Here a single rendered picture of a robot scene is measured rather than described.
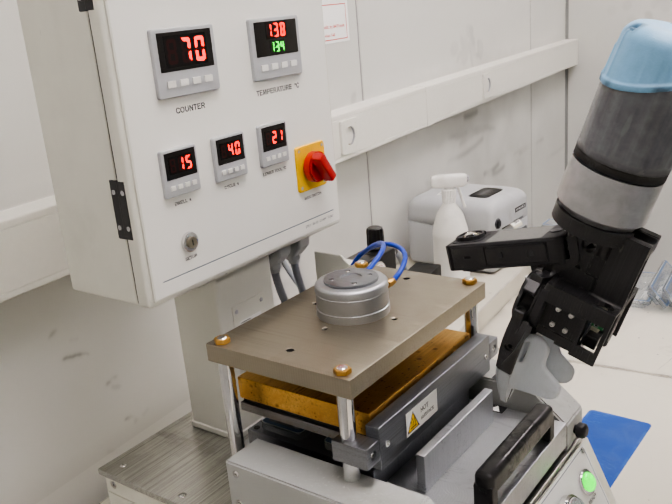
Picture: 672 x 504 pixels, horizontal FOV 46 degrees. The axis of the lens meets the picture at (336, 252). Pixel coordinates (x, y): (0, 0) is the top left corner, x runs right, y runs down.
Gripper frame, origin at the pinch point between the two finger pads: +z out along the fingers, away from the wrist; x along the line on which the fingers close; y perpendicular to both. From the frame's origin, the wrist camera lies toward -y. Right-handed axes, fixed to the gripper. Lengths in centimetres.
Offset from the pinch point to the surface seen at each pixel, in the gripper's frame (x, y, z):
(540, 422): 4.1, 4.1, 4.5
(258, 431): -9.0, -20.3, 14.8
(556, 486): 6.5, 7.9, 12.5
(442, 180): 86, -47, 21
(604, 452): 41, 9, 30
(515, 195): 108, -37, 26
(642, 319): 93, 2, 33
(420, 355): 3.2, -9.9, 4.2
